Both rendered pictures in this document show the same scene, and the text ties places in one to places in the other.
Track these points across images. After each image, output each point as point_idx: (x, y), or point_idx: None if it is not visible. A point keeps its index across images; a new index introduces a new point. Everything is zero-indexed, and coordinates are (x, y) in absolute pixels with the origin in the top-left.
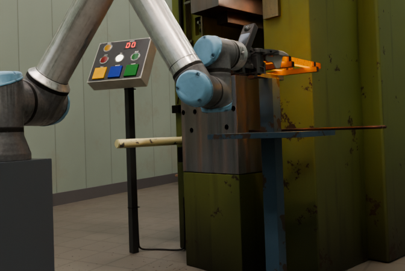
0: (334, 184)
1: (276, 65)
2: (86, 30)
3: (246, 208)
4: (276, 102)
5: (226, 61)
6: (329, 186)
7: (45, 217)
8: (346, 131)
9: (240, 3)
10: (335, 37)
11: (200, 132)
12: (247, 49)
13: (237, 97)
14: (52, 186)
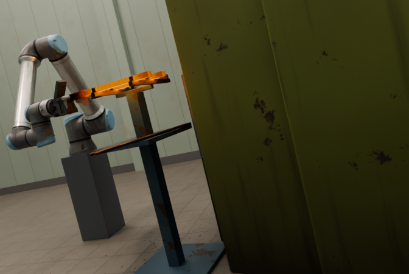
0: (238, 181)
1: (66, 107)
2: (72, 92)
3: None
4: (135, 114)
5: (31, 119)
6: (229, 182)
7: (89, 179)
8: (254, 119)
9: None
10: (212, 10)
11: None
12: (54, 101)
13: (186, 93)
14: (89, 165)
